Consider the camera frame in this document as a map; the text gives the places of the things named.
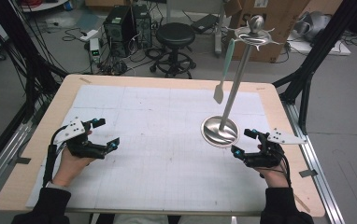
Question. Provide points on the large black computer tower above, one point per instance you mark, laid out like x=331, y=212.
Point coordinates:
x=119, y=29

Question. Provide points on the slim black computer tower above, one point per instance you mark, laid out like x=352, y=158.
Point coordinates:
x=142, y=25

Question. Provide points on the white table leg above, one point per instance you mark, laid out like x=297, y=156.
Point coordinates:
x=219, y=31

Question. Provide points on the white grid mat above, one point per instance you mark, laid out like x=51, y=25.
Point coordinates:
x=167, y=168

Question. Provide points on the aluminium rail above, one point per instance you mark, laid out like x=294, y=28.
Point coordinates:
x=320, y=174
x=2, y=158

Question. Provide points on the brown cardboard box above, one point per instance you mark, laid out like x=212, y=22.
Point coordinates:
x=273, y=18

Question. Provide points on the black flat power adapter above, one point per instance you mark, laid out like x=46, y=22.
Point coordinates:
x=204, y=23

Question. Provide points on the black metal frame post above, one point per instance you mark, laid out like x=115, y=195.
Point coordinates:
x=21, y=40
x=320, y=46

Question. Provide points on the white power strip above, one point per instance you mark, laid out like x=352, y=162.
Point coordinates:
x=88, y=34

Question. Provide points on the grey tape strip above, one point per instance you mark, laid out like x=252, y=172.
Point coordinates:
x=308, y=173
x=23, y=160

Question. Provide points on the silver metal utensil rack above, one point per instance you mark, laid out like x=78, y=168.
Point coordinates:
x=235, y=84

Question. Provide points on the person's right hand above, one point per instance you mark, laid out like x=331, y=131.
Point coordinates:
x=273, y=177

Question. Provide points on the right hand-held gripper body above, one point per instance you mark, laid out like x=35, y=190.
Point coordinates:
x=265, y=157

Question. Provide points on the person's left hand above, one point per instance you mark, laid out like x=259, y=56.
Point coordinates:
x=70, y=168

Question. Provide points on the grey rounded device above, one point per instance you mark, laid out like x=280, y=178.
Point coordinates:
x=312, y=25

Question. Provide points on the black round stool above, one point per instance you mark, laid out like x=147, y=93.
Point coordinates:
x=175, y=35

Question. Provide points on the white device with green display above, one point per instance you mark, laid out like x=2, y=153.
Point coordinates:
x=94, y=49

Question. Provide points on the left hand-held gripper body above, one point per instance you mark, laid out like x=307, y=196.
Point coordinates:
x=80, y=146

